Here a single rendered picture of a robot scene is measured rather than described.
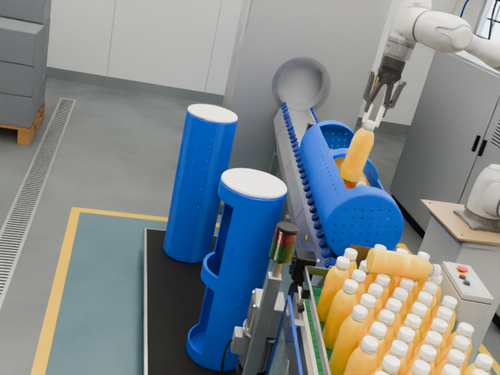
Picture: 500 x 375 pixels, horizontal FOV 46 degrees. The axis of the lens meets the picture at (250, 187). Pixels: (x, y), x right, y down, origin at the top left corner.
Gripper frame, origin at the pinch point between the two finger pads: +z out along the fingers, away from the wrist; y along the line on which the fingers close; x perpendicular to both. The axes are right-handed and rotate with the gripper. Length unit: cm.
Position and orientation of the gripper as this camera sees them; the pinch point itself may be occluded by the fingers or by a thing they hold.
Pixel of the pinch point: (373, 114)
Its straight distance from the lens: 208.1
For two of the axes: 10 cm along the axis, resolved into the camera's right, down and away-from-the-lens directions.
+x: 1.1, 3.6, -9.3
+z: -3.0, 9.0, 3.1
